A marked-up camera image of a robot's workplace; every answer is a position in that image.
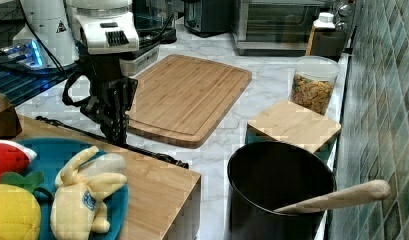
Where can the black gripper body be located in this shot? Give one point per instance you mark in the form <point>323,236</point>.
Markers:
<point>111,93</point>

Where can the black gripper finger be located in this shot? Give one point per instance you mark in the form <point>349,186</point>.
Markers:
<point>114,127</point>

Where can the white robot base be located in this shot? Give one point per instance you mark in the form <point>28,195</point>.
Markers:
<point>45,41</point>

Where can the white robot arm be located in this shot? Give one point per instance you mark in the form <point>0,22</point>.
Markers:
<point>105,34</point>

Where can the bamboo drawer cabinet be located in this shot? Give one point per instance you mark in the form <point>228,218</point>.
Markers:
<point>164,199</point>

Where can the blue round plate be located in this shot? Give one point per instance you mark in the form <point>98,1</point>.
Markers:
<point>52,155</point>

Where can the large bamboo cutting board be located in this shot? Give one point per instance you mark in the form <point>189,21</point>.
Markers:
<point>180,100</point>

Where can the plush peeled banana toy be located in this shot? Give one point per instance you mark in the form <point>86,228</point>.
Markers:
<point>78,206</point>

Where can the wooden knife block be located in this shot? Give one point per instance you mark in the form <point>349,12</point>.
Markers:
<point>10,125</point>

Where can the red plush strawberry toy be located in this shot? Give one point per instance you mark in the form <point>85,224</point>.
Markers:
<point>14,157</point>

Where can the black coffee machine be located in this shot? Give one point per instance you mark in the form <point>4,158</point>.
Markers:
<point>207,17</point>

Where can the yellow plush pineapple toy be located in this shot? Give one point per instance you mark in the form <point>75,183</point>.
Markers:
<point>20,211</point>

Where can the black utensil pot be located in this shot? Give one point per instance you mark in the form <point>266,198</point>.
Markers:
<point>264,176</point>

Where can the stainless toaster oven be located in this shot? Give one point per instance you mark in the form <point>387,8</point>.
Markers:
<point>276,27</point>

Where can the green box with bamboo lid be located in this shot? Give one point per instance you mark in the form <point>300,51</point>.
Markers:
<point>291,123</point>

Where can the clear cereal container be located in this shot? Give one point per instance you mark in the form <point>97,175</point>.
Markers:
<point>313,82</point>

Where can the dark jar with white lid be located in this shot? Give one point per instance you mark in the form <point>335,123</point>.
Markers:
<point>325,39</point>

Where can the wooden spoon handle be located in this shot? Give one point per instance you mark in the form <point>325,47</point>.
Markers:
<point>375,190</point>

